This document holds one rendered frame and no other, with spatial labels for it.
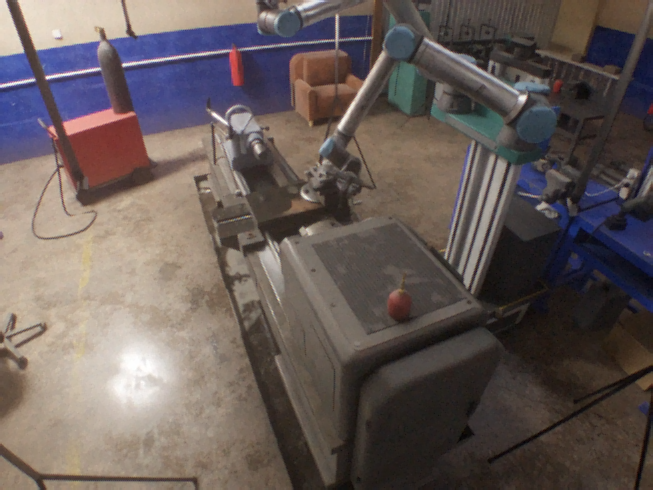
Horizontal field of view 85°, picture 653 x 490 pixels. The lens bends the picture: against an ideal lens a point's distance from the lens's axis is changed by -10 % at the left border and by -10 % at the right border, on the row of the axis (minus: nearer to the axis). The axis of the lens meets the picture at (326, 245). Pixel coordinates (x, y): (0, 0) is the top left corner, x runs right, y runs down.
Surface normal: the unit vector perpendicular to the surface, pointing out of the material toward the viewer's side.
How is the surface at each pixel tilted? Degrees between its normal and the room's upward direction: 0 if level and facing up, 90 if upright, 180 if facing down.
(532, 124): 92
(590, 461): 0
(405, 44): 87
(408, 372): 0
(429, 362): 0
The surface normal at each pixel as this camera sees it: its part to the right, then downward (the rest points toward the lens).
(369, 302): 0.00, -0.77
